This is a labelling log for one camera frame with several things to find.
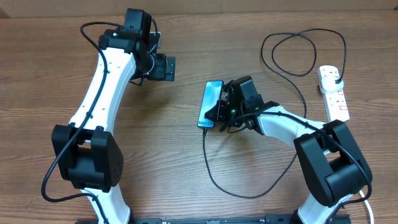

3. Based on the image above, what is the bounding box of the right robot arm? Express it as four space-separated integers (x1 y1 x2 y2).
197 76 373 223

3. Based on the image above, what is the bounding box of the white charger plug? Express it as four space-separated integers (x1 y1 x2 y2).
319 77 344 94

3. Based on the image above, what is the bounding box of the Galaxy smartphone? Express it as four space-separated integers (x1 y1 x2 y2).
197 80 224 128

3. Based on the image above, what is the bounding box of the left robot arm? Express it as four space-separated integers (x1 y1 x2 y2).
41 8 175 223

